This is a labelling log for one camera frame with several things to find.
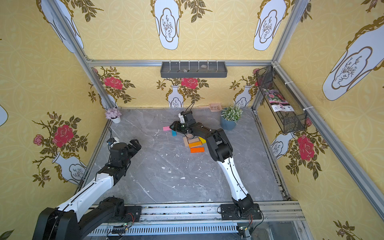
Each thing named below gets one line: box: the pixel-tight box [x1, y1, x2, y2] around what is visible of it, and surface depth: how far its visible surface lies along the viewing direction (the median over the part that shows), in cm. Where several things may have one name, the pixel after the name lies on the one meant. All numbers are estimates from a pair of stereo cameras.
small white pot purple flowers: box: [105, 107, 122, 124], surface depth 108 cm
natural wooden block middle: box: [188, 137, 200, 144], surface depth 102 cm
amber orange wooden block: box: [189, 141, 203, 148], surface depth 102 cm
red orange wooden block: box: [190, 147, 205, 153], surface depth 100 cm
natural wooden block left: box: [183, 136, 189, 147], surface depth 102 cm
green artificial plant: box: [220, 104, 243, 122], surface depth 99 cm
